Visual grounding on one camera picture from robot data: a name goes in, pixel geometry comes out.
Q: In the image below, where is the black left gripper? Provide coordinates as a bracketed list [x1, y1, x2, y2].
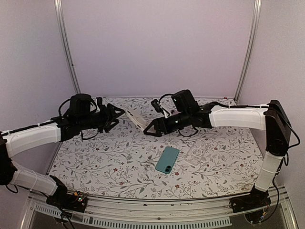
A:
[78, 103, 125, 133]

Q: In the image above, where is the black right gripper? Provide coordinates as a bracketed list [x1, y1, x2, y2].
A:
[143, 110, 191, 137]

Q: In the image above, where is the blue phone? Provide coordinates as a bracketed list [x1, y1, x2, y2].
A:
[155, 146, 180, 174]

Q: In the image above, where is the clear phone case with ring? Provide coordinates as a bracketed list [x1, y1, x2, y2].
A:
[183, 141, 207, 166]

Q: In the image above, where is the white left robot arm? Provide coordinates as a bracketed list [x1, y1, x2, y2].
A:
[0, 94, 125, 207]

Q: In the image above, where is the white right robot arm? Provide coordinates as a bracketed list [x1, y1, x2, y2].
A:
[143, 90, 294, 208]

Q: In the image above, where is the floral patterned table mat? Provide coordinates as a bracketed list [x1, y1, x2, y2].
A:
[50, 116, 263, 199]

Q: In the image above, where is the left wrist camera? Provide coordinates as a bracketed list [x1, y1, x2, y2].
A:
[91, 97, 103, 112]

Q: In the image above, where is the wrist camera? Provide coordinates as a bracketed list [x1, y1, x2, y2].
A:
[151, 99, 171, 118]
[91, 97, 103, 112]

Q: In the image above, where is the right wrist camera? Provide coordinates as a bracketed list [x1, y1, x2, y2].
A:
[151, 99, 171, 118]

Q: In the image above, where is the front aluminium rail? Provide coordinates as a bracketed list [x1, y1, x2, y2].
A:
[21, 186, 299, 229]

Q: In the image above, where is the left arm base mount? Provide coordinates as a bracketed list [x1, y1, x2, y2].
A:
[46, 176, 88, 213]

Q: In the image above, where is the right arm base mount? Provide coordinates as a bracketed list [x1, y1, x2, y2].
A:
[228, 187, 271, 213]

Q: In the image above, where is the aluminium frame post back left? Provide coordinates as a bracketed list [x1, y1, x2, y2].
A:
[54, 0, 81, 93]

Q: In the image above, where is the aluminium frame post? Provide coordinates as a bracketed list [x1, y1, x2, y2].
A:
[234, 0, 262, 103]
[54, 0, 81, 93]

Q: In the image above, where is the aluminium frame post back right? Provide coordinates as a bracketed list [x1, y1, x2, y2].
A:
[234, 0, 262, 103]

